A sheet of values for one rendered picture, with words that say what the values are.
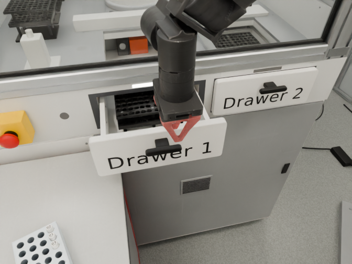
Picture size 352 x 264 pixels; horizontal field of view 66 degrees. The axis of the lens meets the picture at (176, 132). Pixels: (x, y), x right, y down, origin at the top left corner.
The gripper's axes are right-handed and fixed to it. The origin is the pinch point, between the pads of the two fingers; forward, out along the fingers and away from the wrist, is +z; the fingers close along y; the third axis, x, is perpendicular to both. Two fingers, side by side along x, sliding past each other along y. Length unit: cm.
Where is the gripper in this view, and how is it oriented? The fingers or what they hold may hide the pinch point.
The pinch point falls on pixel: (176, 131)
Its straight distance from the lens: 51.7
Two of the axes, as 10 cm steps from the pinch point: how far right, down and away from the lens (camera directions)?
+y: -2.4, -6.7, 7.0
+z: -0.1, 7.2, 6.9
